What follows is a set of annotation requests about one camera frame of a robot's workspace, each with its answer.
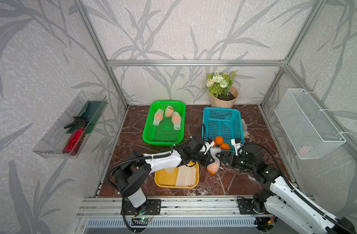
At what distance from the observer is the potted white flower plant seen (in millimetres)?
933

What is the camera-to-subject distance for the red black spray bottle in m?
0.56

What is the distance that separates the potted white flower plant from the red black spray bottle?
2.33ft
